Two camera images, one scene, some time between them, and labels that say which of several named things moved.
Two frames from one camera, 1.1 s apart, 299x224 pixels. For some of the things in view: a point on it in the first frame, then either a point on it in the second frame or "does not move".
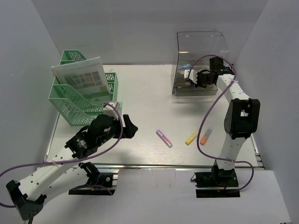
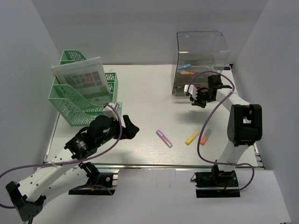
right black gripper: x=198 y=84 to x=197 y=101
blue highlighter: x=185 y=66 does not move
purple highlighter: x=162 y=136 does not move
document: x=87 y=77 does not move
